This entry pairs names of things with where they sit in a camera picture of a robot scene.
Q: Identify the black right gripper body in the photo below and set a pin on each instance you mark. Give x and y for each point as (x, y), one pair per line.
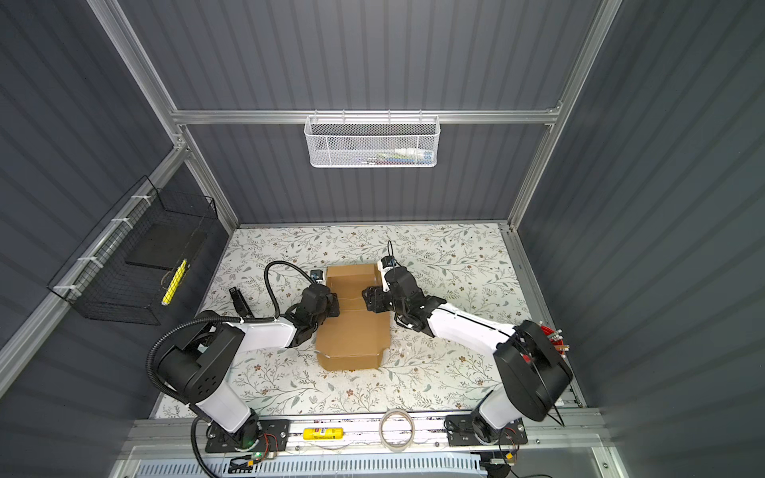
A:
(385, 302)

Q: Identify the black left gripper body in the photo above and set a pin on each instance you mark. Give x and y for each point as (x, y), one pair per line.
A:
(332, 311)

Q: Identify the brown cardboard paper box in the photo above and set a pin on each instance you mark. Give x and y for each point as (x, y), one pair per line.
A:
(357, 339)

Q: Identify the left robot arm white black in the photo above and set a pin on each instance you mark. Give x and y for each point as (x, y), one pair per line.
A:
(191, 362)

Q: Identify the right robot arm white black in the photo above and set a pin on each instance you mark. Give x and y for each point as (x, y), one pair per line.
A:
(533, 374)

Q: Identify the black marker on table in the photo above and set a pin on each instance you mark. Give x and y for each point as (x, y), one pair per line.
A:
(240, 304)

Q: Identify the clear tape roll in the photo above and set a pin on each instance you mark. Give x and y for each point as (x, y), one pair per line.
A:
(397, 430)

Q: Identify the yellow ruler in basket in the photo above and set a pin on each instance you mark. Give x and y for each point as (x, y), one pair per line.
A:
(174, 284)

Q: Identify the red pencil cup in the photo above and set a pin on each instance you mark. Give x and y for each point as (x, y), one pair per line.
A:
(556, 339)

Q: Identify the items in white basket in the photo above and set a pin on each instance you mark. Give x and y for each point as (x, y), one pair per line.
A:
(409, 157)

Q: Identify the black flat pad in basket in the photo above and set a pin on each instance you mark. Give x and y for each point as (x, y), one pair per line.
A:
(163, 247)

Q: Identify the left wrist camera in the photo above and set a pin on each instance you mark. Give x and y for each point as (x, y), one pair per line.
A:
(318, 276)

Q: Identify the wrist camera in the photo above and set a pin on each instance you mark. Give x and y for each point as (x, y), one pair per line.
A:
(318, 276)
(386, 264)

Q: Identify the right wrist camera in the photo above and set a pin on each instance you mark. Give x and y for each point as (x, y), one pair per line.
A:
(386, 264)

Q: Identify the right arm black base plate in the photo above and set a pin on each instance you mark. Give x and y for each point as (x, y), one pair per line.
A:
(473, 430)

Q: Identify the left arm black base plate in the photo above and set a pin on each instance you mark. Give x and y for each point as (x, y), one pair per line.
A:
(269, 435)

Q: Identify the white wire mesh basket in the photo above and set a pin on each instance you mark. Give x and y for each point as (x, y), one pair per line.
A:
(337, 142)

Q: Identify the black wire mesh basket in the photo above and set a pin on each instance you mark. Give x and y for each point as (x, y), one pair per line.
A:
(131, 271)

